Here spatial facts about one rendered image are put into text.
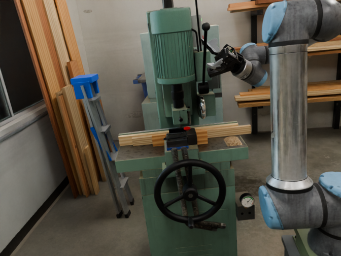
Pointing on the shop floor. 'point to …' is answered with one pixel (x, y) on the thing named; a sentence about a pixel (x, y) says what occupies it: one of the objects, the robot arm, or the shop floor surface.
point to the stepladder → (95, 124)
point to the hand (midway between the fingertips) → (202, 52)
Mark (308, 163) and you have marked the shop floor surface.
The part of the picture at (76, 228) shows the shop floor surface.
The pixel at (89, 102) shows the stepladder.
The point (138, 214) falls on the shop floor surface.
